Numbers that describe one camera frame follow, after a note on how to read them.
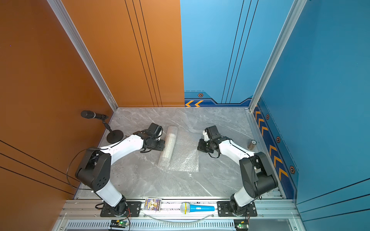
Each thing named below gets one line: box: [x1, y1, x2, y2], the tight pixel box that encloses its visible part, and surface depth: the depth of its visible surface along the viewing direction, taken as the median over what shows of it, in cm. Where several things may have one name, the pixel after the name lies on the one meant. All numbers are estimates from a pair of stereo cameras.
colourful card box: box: [143, 198, 162, 212], surface depth 75 cm
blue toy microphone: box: [179, 202, 215, 215], surface depth 73 cm
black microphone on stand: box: [80, 110, 124, 144], surface depth 100 cm
